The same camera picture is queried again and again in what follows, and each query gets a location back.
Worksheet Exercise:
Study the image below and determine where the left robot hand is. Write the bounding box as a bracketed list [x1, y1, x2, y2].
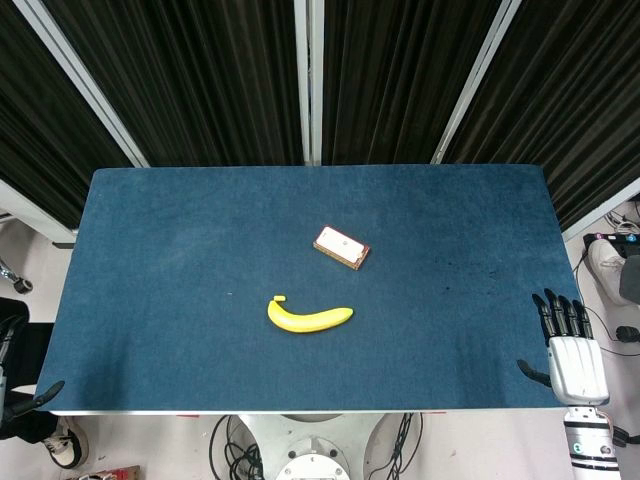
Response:
[0, 309, 67, 441]

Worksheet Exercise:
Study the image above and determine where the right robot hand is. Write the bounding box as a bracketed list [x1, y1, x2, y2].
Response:
[516, 288, 611, 406]

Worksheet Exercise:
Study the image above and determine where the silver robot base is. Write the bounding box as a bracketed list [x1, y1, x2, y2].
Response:
[235, 412, 401, 480]

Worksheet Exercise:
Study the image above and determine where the yellow banana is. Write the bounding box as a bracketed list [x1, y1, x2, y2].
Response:
[267, 295, 355, 334]

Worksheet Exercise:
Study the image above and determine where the black and white sneaker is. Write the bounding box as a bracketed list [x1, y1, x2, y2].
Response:
[41, 417, 90, 469]

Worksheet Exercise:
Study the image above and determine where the white shoe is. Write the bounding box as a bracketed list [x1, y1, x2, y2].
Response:
[586, 240, 632, 306]

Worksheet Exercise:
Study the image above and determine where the office chair caster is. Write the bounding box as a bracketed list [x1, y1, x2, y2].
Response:
[0, 257, 34, 295]

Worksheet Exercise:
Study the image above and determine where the blue table cloth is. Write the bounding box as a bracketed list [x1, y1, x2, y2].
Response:
[35, 164, 589, 414]

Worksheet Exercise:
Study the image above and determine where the black curtain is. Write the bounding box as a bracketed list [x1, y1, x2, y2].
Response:
[0, 0, 640, 231]

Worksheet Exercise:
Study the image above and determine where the black cable bundle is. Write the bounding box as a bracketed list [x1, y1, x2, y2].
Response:
[208, 413, 261, 480]

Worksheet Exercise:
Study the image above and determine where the white partition frame post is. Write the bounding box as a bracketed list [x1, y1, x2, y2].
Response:
[293, 0, 325, 167]

